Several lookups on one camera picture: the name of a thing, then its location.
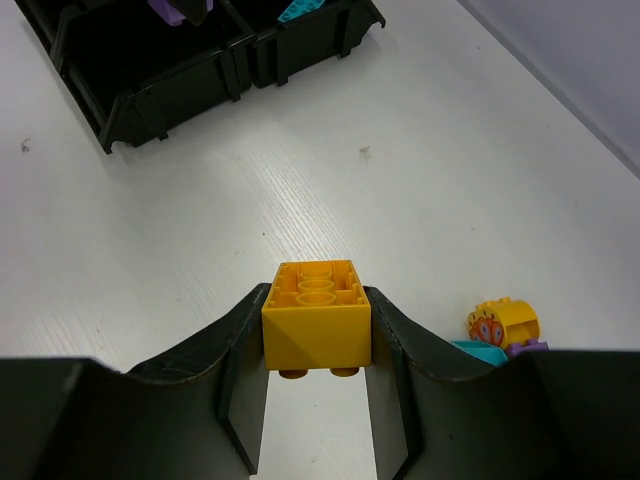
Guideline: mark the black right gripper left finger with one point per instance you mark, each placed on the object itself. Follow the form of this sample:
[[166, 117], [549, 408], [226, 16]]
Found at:
[[194, 411]]

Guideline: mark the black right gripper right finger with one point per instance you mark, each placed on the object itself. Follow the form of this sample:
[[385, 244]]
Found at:
[[439, 413]]

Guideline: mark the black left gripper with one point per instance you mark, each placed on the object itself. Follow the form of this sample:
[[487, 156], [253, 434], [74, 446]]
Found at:
[[195, 11]]

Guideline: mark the purple 2x4 lego brick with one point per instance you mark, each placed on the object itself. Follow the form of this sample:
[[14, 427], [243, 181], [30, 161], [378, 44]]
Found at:
[[171, 16]]

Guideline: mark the teal 2x4 lego brick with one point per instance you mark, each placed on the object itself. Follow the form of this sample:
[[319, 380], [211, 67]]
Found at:
[[298, 8]]

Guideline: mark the small purple lego brick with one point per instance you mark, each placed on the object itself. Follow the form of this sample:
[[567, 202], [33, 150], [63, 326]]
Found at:
[[531, 345]]

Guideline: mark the black four-compartment bin tray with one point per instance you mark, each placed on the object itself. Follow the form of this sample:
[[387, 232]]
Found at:
[[134, 77]]

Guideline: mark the large teal lego brick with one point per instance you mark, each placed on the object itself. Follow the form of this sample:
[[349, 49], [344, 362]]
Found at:
[[483, 351]]

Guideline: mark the orange round lego piece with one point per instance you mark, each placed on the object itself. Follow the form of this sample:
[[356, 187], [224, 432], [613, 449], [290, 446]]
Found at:
[[503, 322]]

